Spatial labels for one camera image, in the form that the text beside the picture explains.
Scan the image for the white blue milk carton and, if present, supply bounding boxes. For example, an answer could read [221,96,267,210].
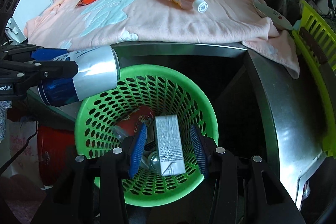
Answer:
[154,115,186,176]

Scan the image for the red cola can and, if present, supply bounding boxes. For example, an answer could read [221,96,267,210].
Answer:
[110,105,154,141]

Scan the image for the blue white drink can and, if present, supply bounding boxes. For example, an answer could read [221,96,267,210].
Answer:
[38,46,120,107]

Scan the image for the green perforated trash basket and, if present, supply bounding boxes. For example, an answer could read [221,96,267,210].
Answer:
[74,64,219,208]

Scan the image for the white microwave oven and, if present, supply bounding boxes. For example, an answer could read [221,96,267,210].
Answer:
[5,0,54,44]

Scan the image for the red plastic stool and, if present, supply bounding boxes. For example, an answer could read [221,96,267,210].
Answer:
[37,126,77,186]

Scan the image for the pink flower-pattern towel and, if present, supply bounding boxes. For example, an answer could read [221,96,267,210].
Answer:
[24,0,300,79]

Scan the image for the white ceramic bowl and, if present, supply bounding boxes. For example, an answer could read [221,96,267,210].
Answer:
[253,2,293,31]

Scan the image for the lime green dish rack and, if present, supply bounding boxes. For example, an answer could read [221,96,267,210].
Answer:
[291,0,335,157]

